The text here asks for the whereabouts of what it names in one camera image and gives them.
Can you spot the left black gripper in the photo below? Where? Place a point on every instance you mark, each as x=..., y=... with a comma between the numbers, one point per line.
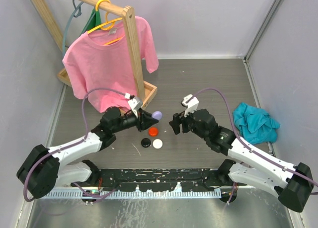
x=144, y=120

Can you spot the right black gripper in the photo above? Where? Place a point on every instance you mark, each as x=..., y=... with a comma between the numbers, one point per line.
x=179, y=118

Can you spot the red earbud case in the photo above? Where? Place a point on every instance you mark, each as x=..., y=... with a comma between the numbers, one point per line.
x=153, y=131

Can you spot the purple earbud case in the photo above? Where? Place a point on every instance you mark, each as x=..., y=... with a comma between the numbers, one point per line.
x=157, y=115

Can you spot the black earbud case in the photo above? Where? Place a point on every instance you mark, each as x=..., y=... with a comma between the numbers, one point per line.
x=146, y=142

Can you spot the white earbud case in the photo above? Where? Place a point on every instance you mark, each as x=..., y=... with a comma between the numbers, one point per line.
x=157, y=143

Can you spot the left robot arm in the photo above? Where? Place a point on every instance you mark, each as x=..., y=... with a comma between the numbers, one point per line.
x=46, y=168

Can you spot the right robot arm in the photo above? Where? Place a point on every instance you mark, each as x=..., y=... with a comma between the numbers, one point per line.
x=291, y=184

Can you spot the wooden clothes rack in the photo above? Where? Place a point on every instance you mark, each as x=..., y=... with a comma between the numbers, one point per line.
x=145, y=91

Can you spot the pink t-shirt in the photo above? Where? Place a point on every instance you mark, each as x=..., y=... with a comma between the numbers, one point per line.
x=98, y=64

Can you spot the teal crumpled cloth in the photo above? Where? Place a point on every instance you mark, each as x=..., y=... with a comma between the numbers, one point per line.
x=255, y=124

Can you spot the yellow hanger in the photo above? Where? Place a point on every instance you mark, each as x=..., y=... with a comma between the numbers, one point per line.
x=107, y=25

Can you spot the green garment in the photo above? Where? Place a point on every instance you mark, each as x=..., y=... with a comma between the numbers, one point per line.
x=93, y=21

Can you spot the teal hanger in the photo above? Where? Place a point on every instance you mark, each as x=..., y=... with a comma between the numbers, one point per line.
x=75, y=14

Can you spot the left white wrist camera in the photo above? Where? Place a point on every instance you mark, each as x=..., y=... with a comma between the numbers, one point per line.
x=134, y=102

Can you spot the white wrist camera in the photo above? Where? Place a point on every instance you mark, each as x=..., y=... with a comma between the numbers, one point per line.
x=134, y=102
x=190, y=102

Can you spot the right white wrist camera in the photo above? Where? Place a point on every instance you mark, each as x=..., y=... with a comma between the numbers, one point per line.
x=190, y=102

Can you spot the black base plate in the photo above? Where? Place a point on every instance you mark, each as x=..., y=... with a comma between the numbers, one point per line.
x=159, y=180

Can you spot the white slotted cable duct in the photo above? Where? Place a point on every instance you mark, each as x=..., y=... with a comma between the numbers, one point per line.
x=175, y=194

